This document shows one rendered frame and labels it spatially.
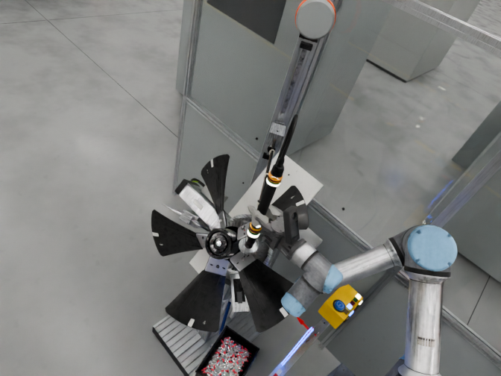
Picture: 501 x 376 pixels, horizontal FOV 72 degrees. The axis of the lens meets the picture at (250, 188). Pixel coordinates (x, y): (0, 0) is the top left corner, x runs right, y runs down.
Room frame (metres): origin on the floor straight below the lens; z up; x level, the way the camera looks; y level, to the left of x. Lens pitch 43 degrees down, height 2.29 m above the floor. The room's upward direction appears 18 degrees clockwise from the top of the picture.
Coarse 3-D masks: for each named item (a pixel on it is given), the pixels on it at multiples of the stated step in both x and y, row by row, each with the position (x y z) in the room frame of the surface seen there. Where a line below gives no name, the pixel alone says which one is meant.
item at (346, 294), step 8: (344, 288) 0.90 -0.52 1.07; (352, 288) 0.91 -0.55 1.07; (336, 296) 0.85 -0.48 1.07; (344, 296) 0.86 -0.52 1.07; (352, 296) 0.87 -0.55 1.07; (328, 304) 0.80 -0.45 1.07; (344, 304) 0.82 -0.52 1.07; (320, 312) 0.80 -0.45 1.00; (328, 312) 0.79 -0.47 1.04; (336, 312) 0.78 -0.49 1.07; (328, 320) 0.77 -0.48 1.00; (336, 320) 0.76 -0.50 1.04
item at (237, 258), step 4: (240, 252) 0.82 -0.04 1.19; (236, 256) 0.80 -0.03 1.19; (240, 256) 0.80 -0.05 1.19; (248, 256) 0.82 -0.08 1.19; (252, 256) 0.82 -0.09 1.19; (232, 260) 0.77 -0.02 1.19; (236, 260) 0.78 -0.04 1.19; (240, 260) 0.78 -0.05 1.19; (244, 260) 0.79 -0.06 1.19; (248, 260) 0.80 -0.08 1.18; (252, 260) 0.80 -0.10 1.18; (236, 264) 0.76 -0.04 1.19; (240, 264) 0.77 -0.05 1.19; (244, 264) 0.77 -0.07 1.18; (248, 264) 0.78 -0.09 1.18; (236, 268) 0.75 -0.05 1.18; (240, 268) 0.75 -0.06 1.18
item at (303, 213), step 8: (288, 192) 1.02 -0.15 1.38; (296, 192) 1.00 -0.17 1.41; (280, 200) 0.99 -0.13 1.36; (288, 200) 0.98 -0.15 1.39; (296, 200) 0.96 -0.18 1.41; (280, 208) 0.94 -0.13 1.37; (304, 208) 0.92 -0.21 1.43; (304, 216) 0.88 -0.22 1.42; (304, 224) 0.85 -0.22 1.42; (264, 232) 0.84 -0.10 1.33
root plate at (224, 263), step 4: (208, 260) 0.77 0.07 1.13; (212, 260) 0.78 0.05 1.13; (216, 260) 0.79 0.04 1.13; (220, 260) 0.79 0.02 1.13; (224, 260) 0.80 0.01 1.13; (208, 264) 0.76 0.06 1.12; (212, 264) 0.77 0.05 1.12; (216, 264) 0.78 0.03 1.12; (220, 264) 0.79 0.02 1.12; (224, 264) 0.79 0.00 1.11; (228, 264) 0.80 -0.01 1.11; (208, 268) 0.76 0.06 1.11; (212, 268) 0.76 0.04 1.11; (216, 268) 0.77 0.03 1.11; (220, 268) 0.78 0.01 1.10; (212, 272) 0.75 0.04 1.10; (216, 272) 0.76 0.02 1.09; (220, 272) 0.77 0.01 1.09; (224, 272) 0.78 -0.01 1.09
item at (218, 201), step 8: (216, 160) 1.08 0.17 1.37; (224, 160) 1.05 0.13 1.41; (208, 168) 1.09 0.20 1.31; (216, 168) 1.06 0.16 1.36; (224, 168) 1.03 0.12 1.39; (208, 176) 1.07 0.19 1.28; (216, 176) 1.03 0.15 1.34; (224, 176) 1.00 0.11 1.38; (208, 184) 1.06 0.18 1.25; (216, 184) 1.01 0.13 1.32; (224, 184) 0.98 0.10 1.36; (216, 192) 0.99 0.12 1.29; (216, 200) 0.97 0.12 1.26; (216, 208) 0.97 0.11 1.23
